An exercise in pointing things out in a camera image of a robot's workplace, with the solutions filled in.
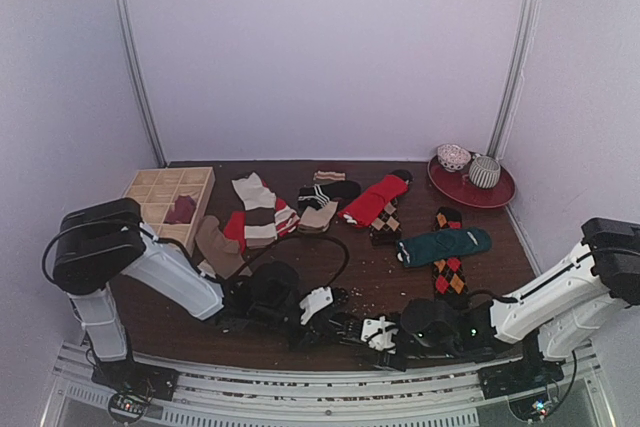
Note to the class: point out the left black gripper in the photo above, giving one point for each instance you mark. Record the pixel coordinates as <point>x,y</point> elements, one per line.
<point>290,342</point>

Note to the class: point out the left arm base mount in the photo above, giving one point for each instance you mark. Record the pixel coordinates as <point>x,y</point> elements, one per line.
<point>135,386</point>

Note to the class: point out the black orange argyle sock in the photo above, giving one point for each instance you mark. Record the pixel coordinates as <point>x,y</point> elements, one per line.
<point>448,277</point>

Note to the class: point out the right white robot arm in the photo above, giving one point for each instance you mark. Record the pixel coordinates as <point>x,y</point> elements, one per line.
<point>557,310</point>

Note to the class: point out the black striped ankle sock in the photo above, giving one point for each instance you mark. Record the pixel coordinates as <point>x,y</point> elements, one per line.
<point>338,328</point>

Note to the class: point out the brown argyle sock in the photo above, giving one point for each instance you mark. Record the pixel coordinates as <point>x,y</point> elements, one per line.
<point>386,228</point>

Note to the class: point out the brown beige sock pair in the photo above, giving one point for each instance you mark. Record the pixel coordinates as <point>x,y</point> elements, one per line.
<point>223,255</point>

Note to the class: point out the wooden compartment box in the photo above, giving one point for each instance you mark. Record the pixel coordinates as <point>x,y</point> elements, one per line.
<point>173,200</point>

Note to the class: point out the purple magenta striped sock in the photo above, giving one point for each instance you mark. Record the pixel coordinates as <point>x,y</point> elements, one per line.
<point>182,211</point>

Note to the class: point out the patterned white bowl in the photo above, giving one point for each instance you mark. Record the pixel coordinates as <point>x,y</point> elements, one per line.
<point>452,157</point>

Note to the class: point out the aluminium corner post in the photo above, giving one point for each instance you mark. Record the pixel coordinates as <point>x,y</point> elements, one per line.
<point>137,82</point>
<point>510,96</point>

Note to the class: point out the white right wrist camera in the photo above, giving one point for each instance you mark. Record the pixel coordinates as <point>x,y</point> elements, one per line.
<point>378,334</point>

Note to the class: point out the dark green sock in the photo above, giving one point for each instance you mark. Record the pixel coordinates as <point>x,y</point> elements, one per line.
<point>428,248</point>

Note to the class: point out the beige striped folded sock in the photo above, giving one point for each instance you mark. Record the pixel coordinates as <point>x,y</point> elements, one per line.
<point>325,177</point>

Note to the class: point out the left aluminium corner post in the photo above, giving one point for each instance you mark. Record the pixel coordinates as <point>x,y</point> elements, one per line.
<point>137,82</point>

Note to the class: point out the tan ankle sock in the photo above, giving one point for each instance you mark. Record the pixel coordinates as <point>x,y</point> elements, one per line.
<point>317,221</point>

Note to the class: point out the red sock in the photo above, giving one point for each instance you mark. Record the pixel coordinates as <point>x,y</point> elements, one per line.
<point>365,209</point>

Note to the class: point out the black white striped sock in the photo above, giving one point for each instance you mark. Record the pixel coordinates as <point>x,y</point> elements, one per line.
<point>320,195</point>

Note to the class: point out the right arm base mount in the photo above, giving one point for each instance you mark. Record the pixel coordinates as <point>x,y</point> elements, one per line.
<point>530,373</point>

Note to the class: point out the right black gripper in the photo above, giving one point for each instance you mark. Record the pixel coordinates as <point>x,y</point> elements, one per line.
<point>388,356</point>

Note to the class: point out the striped grey cup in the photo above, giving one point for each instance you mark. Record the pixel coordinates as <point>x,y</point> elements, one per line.
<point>484,172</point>

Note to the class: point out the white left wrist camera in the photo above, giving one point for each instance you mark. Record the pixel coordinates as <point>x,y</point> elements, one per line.
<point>314,302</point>

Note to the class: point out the right aluminium corner post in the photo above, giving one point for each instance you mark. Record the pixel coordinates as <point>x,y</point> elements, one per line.
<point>510,96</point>

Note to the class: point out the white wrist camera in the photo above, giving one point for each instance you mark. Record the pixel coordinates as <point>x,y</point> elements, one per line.
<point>314,302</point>
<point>378,334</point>

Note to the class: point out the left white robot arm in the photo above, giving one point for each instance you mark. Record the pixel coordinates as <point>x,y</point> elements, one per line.
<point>97,244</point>

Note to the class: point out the red beige striped socks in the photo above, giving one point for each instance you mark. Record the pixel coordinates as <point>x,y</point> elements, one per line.
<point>265,217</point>

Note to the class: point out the aluminium front rail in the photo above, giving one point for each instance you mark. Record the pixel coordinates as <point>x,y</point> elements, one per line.
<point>211,395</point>

